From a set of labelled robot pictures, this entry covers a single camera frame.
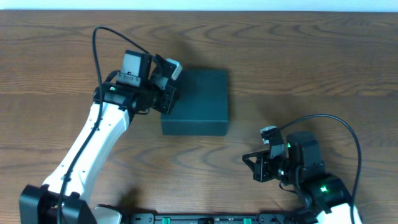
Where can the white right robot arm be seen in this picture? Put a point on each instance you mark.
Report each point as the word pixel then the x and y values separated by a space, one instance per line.
pixel 324 197

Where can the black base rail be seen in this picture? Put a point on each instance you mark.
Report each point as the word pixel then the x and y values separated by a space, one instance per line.
pixel 260 218

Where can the dark green gift box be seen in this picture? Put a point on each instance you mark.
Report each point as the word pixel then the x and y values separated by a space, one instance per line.
pixel 202 108

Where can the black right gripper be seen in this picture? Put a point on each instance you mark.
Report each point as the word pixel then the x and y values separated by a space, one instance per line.
pixel 265 169

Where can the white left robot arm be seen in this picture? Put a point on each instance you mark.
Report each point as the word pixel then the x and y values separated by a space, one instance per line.
pixel 65 194

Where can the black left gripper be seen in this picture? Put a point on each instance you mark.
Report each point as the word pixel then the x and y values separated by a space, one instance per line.
pixel 168 98

